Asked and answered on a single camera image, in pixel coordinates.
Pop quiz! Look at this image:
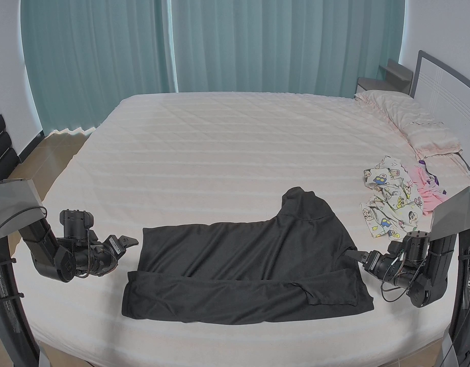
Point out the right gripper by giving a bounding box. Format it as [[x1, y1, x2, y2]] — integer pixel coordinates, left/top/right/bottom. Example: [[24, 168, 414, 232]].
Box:
[[344, 250, 406, 283]]

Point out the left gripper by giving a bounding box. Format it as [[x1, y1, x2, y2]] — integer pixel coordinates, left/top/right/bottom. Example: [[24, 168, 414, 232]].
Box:
[[90, 234, 140, 274]]

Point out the black T-shirt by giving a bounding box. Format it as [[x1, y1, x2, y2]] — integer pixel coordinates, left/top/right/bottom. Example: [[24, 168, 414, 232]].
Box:
[[121, 187, 374, 326]]

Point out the bed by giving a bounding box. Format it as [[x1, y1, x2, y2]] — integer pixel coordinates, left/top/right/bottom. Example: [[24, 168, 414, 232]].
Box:
[[9, 50, 470, 358]]

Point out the white printed pyjama top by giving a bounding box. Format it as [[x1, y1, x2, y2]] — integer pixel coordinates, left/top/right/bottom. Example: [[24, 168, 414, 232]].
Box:
[[360, 154, 430, 242]]

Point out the pink garment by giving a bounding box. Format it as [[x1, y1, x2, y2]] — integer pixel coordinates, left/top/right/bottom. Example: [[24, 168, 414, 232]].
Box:
[[407, 165, 449, 217]]

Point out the purple garment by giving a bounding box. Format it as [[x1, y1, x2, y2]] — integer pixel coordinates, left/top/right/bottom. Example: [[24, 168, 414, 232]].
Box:
[[418, 159, 444, 188]]

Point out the cream pillow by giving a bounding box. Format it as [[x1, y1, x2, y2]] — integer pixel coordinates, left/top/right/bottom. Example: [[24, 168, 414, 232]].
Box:
[[353, 89, 463, 160]]

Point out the black chest of drawers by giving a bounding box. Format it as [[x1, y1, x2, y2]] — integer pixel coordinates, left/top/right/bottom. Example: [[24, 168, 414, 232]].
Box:
[[0, 114, 21, 182]]

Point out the grey bedside table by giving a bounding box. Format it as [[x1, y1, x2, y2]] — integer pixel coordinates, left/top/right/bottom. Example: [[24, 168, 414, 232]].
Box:
[[356, 59, 414, 98]]

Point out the blue-green curtain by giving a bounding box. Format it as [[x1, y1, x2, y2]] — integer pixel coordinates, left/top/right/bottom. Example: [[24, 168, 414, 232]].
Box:
[[170, 0, 407, 99], [20, 0, 179, 136]]

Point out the black cable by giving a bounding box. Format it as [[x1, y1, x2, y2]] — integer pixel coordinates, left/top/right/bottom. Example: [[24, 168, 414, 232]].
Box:
[[0, 205, 47, 241]]

